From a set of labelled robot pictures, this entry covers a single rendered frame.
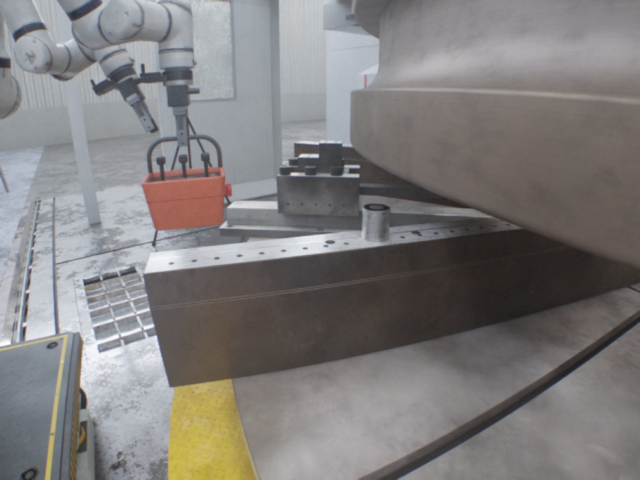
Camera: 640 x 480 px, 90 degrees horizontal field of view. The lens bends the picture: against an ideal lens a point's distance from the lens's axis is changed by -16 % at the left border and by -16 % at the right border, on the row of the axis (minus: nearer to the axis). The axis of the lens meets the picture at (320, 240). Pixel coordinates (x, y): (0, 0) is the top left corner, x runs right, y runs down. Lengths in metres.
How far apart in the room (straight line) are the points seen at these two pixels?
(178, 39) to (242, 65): 3.23
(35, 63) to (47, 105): 13.04
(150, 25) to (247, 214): 1.49
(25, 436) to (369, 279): 1.03
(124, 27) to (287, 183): 1.34
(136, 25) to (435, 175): 0.78
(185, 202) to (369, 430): 0.72
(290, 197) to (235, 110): 2.25
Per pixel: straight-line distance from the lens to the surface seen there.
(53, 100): 14.14
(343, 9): 4.72
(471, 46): 1.14
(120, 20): 0.90
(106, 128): 14.20
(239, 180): 4.24
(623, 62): 0.86
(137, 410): 1.62
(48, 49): 1.11
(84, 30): 1.03
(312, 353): 1.17
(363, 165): 3.06
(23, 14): 1.15
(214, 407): 1.54
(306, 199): 2.03
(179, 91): 0.95
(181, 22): 0.99
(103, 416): 1.65
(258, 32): 4.33
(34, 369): 1.45
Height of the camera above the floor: 1.09
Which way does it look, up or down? 22 degrees down
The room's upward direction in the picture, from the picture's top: straight up
